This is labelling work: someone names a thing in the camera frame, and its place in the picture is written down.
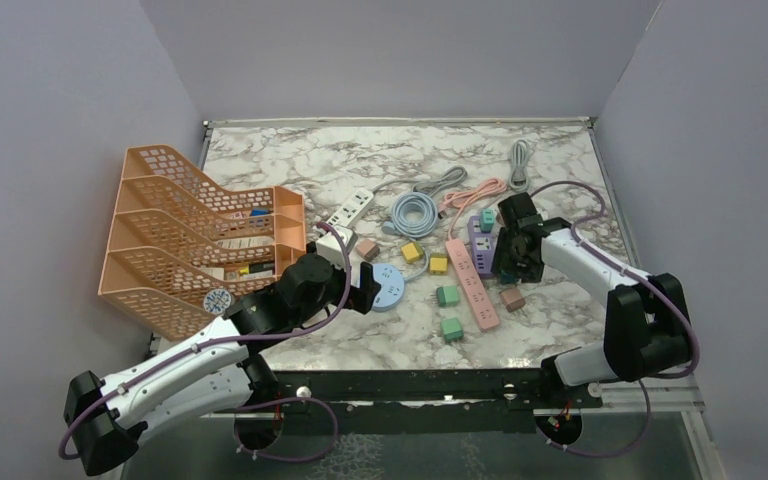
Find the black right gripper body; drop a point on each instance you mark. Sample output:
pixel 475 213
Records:
pixel 509 259

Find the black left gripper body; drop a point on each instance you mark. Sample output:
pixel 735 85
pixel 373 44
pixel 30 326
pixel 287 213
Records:
pixel 338 286

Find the pink charger adapter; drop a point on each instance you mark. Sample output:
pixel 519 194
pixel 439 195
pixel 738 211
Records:
pixel 512 299

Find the teal charger adapter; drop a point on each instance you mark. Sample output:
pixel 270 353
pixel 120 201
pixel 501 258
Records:
pixel 487 220

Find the green charger adapter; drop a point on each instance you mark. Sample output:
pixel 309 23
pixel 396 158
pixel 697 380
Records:
pixel 451 329

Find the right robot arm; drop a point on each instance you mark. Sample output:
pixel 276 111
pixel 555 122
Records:
pixel 647 330

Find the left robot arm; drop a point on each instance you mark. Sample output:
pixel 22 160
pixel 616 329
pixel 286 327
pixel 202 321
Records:
pixel 220 366

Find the blue round power socket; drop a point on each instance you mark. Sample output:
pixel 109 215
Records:
pixel 392 287

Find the purple power strip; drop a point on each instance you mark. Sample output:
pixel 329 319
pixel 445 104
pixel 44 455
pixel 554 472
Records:
pixel 482 247

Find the brown pink small charger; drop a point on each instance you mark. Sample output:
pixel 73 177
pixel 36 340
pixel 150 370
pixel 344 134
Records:
pixel 368 250

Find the pink power strip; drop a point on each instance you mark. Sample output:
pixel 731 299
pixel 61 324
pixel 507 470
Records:
pixel 475 292

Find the yellow olive charger left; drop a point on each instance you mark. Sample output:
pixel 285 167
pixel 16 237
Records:
pixel 412 252

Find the yellow olive charger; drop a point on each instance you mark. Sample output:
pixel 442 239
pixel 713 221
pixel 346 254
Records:
pixel 438 264
pixel 412 252

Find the white power strip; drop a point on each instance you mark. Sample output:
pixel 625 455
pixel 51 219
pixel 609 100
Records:
pixel 353 209

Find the yellow olive charger right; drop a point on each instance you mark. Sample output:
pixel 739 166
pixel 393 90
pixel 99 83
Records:
pixel 438 264

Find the green charger near strip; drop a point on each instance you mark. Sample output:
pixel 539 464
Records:
pixel 447 296

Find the orange plastic file organizer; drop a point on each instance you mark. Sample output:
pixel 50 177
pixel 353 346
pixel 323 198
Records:
pixel 177 234

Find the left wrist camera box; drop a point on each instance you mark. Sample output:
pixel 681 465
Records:
pixel 327 246

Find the black metal base rail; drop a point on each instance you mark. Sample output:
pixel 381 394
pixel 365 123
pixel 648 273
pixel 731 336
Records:
pixel 392 402

